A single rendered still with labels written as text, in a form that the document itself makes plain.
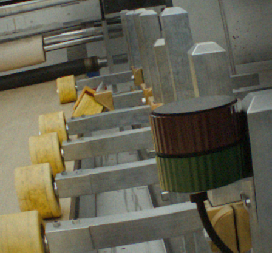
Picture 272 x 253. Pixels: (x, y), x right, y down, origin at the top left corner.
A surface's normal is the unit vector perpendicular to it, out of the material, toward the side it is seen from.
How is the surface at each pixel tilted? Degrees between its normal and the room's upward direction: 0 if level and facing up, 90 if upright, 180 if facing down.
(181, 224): 90
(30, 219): 28
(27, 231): 45
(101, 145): 90
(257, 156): 90
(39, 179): 53
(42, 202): 98
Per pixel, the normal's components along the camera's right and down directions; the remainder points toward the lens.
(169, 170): -0.75, 0.23
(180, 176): -0.55, 0.22
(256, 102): -0.07, -0.58
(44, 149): -0.03, -0.31
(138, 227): 0.06, 0.15
